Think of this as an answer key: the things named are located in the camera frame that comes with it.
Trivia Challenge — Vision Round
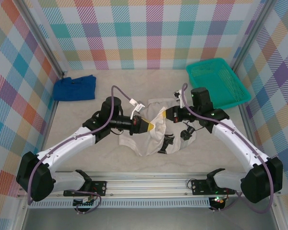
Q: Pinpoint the teal plastic mesh basket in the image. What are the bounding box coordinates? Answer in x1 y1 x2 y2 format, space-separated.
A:
186 58 252 114

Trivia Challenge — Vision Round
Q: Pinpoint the white t-shirt with black print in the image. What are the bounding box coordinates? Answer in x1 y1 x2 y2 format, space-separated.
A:
119 97 198 157

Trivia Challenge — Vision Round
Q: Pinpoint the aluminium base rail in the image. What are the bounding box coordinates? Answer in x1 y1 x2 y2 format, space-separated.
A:
16 171 283 199

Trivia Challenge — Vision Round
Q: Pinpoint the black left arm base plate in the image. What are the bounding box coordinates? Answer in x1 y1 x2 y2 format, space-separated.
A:
63 180 108 197

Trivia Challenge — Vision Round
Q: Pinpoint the small circuit board with LED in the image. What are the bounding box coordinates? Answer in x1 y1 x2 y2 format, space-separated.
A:
211 196 226 205

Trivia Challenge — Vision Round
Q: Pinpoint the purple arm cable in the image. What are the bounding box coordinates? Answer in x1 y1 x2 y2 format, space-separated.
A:
27 85 137 214
181 82 276 214

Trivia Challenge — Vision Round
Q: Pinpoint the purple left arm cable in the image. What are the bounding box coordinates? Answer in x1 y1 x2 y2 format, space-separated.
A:
27 85 137 214

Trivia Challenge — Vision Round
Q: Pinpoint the blue folded cloth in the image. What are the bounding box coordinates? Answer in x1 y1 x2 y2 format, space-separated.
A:
52 75 97 102

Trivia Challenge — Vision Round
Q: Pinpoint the slotted grey cable duct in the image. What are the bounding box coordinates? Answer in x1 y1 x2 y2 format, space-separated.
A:
28 197 211 209

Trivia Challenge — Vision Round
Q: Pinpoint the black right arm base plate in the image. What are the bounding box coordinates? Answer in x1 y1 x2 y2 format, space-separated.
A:
189 179 236 196

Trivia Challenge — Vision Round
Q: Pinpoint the aluminium frame post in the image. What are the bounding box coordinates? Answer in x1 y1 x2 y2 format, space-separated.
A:
230 0 276 70
18 0 68 80

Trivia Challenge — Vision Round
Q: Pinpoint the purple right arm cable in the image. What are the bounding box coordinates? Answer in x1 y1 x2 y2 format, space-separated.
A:
181 82 276 214

